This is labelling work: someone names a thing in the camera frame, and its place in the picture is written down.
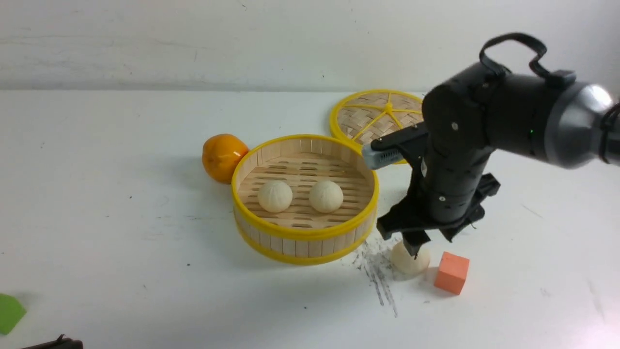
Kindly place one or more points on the dark object at bottom edge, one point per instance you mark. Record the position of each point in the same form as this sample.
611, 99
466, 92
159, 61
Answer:
62, 342

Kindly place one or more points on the yellow rimmed bamboo steamer tray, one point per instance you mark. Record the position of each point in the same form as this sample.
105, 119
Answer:
301, 235

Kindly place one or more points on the orange foam cube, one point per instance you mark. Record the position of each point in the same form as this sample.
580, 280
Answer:
452, 273

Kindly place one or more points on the green foam block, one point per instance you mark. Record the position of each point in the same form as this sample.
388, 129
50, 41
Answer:
11, 313

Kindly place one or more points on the white bun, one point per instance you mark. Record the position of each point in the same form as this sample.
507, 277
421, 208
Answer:
326, 196
406, 264
275, 196

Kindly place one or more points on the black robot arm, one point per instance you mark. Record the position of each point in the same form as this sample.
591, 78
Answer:
506, 101

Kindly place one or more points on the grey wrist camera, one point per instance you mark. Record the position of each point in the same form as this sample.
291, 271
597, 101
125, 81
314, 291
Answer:
377, 159

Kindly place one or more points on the yellow woven steamer lid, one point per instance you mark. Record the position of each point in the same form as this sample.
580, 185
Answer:
368, 115

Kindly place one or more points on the orange toy fruit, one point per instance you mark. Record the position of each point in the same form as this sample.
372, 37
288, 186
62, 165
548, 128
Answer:
221, 155

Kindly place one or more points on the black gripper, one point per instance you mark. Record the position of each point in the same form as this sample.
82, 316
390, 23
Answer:
421, 210

